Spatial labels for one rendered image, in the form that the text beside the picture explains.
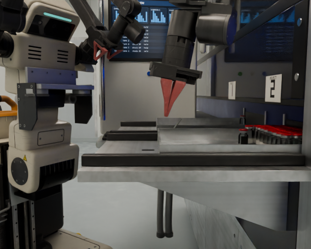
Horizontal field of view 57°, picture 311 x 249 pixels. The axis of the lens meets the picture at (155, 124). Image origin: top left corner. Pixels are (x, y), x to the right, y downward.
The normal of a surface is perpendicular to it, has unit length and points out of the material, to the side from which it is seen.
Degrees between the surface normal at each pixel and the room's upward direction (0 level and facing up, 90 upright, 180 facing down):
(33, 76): 90
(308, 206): 90
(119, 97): 90
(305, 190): 90
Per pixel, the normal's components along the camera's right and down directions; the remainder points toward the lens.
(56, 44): 0.84, 0.19
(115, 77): 0.11, 0.11
